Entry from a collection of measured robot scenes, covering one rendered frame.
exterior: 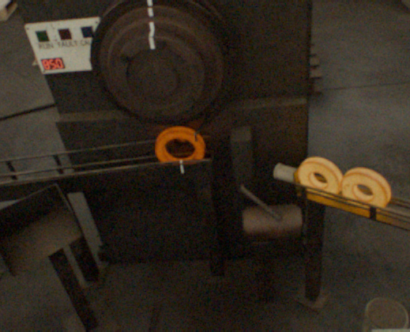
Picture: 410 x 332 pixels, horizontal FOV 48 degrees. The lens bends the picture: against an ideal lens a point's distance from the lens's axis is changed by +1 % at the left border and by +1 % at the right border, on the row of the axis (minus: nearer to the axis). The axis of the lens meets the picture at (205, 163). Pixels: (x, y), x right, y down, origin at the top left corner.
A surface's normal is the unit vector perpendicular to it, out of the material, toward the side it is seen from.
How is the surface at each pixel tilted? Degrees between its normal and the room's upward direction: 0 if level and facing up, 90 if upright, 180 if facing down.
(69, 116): 0
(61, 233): 5
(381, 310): 0
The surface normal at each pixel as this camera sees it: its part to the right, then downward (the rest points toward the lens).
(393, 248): -0.11, -0.77
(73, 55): -0.04, 0.64
